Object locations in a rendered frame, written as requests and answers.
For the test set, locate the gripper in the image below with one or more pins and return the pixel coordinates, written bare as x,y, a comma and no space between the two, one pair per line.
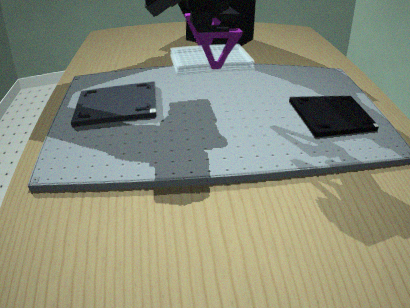
205,33

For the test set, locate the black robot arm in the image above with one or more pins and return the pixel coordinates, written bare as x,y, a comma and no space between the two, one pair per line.
156,7

